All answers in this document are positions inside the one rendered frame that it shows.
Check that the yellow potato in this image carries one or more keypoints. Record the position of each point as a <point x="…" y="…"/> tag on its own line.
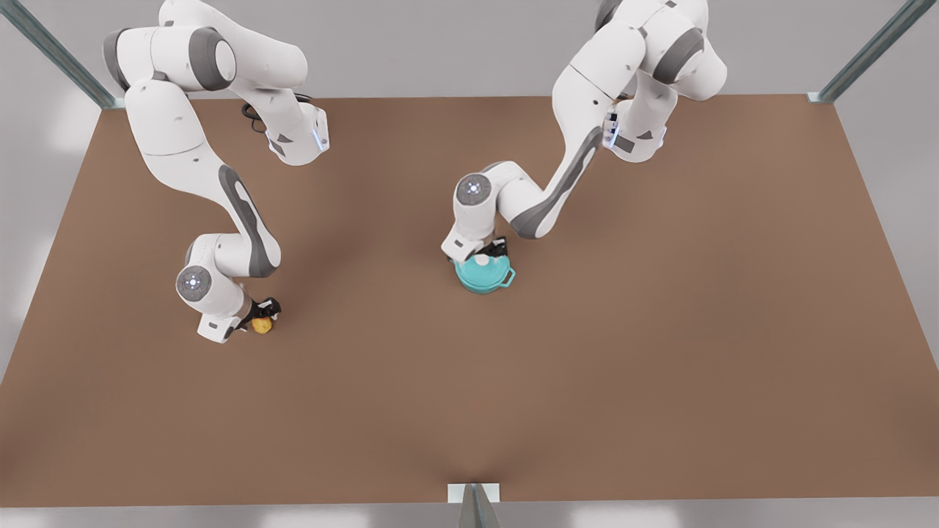
<point x="262" y="325"/>

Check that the teal pot lid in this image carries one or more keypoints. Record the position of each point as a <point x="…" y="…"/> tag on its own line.
<point x="481" y="263"/>

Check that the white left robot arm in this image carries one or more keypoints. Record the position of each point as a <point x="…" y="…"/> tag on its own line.
<point x="587" y="95"/>

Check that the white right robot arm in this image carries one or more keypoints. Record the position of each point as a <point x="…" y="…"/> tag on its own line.
<point x="172" y="132"/>

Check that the teal pot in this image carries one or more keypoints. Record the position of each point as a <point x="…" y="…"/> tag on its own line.
<point x="484" y="280"/>

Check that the silver frame post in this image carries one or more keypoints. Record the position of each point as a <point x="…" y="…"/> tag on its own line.
<point x="477" y="506"/>
<point x="55" y="51"/>
<point x="869" y="51"/>

